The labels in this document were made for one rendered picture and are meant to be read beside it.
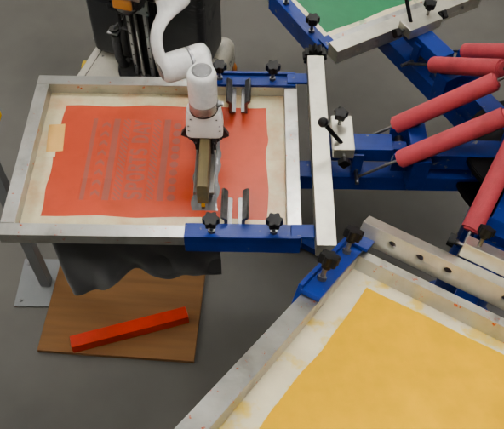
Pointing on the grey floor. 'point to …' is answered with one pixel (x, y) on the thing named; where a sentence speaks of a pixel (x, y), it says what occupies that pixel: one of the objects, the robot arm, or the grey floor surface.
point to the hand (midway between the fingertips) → (205, 145)
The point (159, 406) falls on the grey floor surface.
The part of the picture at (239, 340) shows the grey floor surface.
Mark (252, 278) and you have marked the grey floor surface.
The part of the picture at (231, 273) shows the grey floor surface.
